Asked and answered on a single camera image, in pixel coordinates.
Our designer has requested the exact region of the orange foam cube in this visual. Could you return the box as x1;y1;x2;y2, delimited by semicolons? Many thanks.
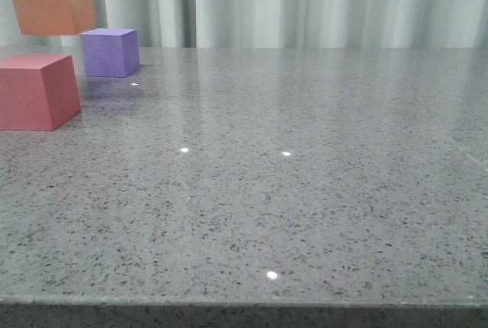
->
12;0;97;35

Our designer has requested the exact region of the purple foam cube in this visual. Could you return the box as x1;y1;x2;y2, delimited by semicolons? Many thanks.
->
80;28;140;77

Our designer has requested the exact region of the red foam cube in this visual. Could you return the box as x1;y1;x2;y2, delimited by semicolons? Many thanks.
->
1;53;81;130

